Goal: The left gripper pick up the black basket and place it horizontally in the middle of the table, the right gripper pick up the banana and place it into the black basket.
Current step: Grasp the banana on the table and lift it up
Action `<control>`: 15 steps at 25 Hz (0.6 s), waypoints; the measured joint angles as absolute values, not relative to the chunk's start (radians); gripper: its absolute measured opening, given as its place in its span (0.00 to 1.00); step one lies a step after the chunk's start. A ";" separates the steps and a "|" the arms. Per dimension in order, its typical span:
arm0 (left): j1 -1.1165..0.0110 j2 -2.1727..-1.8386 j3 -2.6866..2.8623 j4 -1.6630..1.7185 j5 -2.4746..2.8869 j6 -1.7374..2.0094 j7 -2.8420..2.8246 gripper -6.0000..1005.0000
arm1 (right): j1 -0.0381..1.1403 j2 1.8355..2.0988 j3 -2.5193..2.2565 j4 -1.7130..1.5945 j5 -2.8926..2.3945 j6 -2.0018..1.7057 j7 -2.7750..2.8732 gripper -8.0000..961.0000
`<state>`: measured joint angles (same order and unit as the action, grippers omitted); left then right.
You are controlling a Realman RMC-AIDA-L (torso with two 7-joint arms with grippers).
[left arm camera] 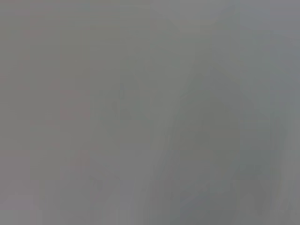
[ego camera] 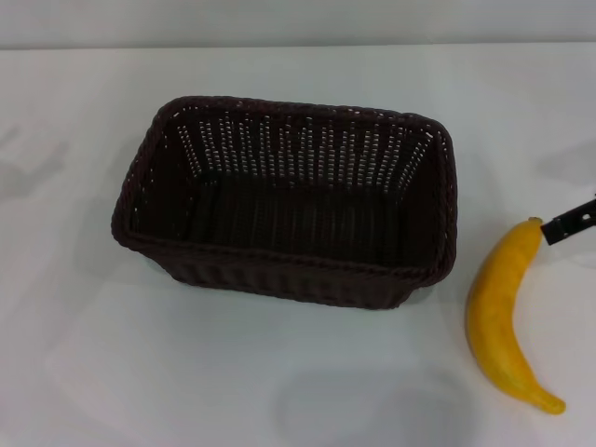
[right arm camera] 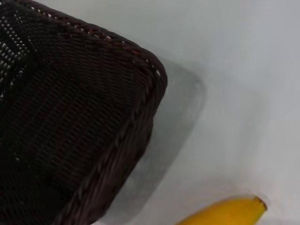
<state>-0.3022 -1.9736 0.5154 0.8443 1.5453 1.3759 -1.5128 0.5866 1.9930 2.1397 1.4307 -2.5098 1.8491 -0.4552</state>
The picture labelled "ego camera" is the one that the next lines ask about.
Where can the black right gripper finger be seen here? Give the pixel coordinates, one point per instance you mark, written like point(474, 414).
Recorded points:
point(565, 226)

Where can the dark brown woven basket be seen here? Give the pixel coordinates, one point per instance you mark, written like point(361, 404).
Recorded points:
point(298, 219)

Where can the yellow banana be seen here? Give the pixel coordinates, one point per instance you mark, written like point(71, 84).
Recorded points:
point(498, 302)

